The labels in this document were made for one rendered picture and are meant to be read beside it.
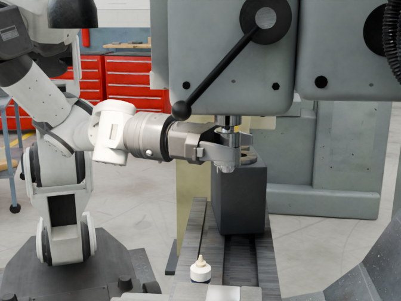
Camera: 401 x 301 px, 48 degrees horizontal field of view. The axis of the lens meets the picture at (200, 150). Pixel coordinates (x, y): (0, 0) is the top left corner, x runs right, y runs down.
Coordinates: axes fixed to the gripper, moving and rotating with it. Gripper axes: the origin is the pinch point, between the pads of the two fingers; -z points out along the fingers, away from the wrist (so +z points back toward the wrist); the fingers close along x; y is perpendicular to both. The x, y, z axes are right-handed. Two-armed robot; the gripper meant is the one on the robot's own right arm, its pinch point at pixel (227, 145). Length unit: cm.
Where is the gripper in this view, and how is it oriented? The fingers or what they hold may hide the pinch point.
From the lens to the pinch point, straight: 79.5
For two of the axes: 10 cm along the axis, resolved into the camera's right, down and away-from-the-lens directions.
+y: 0.0, 9.6, 2.9
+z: -9.2, -1.2, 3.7
